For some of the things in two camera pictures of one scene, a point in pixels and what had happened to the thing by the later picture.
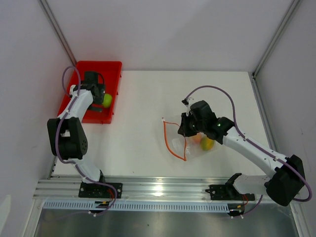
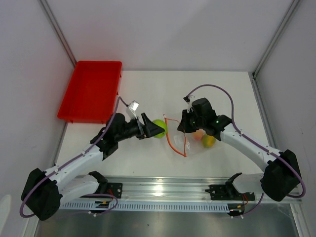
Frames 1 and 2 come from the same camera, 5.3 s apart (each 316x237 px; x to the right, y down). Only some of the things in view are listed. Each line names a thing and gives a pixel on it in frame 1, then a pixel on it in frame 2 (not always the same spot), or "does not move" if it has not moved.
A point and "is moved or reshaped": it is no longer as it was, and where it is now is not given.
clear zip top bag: x=186 y=147 is moved or reshaped
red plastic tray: x=111 y=72 does not move
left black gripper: x=101 y=90 to x=148 y=130
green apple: x=107 y=100 to x=162 y=124
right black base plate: x=227 y=192 does not move
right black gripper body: x=191 y=126 does not move
